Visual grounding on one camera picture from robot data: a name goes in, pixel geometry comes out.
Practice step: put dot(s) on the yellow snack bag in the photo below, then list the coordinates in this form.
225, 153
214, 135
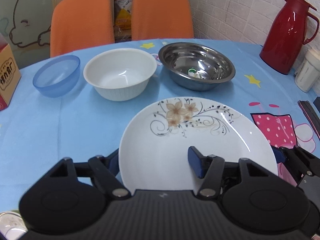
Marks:
122, 13

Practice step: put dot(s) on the orange chair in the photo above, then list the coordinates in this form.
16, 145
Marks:
153, 19
80, 24

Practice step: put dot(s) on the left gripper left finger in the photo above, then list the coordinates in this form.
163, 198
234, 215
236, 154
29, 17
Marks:
72, 196

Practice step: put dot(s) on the red cracker box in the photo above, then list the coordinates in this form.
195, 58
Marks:
9, 74

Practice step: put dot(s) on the black smartphone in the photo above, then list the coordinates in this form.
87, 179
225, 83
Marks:
311, 115

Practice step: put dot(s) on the white tumbler cup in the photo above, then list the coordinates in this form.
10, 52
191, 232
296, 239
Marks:
308, 72

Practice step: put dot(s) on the white ribbed bowl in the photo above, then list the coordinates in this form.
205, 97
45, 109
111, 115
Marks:
120, 74

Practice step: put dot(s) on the glass door with cat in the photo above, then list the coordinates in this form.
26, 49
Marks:
25, 25

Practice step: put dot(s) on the stainless steel bowl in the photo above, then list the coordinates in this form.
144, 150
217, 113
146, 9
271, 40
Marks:
195, 66

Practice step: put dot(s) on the blue cartoon tablecloth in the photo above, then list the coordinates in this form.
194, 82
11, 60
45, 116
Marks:
36, 131

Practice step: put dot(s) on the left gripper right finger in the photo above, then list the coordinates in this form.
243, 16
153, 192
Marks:
250, 195

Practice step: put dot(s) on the left orange chair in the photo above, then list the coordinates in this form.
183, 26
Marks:
80, 24

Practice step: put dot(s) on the red thermos jug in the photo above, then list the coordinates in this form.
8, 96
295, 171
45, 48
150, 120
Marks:
287, 35

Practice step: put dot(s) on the floral white plate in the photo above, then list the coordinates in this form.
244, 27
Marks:
153, 152

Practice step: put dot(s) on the blue plastic bowl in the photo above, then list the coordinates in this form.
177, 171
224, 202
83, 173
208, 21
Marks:
58, 76

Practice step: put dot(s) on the right orange chair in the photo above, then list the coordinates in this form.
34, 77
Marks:
153, 19

